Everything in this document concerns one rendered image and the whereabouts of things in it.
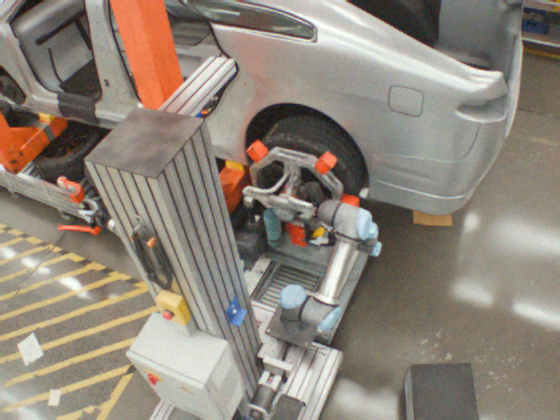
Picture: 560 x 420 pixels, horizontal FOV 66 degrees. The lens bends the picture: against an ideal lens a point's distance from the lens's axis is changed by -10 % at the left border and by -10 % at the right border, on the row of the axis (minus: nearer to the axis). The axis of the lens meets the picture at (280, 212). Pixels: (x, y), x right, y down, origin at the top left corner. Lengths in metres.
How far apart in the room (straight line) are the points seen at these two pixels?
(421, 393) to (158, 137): 1.93
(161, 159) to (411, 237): 2.67
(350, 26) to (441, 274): 1.89
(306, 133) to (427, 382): 1.49
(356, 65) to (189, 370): 1.53
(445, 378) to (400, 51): 1.69
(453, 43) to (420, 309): 2.13
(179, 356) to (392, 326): 1.75
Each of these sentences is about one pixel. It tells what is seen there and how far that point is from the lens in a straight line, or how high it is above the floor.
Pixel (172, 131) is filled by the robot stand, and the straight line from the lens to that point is 1.31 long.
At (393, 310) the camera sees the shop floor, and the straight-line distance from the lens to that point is 3.26.
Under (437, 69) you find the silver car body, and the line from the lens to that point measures 2.26.
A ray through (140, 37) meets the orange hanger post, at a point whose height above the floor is 1.92.
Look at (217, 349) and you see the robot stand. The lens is 1.77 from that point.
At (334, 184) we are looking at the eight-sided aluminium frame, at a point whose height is 0.99.
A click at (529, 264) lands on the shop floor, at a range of 3.72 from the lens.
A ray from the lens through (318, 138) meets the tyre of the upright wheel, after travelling 2.58.
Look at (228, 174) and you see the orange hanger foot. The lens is 3.16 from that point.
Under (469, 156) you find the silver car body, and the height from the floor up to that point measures 1.21.
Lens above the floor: 2.78
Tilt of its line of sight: 47 degrees down
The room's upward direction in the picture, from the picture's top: 7 degrees counter-clockwise
